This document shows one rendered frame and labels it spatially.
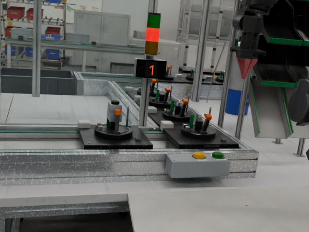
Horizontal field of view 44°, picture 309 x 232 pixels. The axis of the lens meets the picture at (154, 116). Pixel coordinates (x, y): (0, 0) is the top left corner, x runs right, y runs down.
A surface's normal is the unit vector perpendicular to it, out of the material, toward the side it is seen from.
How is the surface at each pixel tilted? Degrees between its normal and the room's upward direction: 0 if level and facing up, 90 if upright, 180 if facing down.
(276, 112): 45
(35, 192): 0
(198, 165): 90
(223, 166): 90
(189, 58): 90
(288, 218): 0
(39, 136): 90
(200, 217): 0
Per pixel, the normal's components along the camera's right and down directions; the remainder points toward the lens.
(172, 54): 0.15, 0.26
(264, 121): 0.14, -0.50
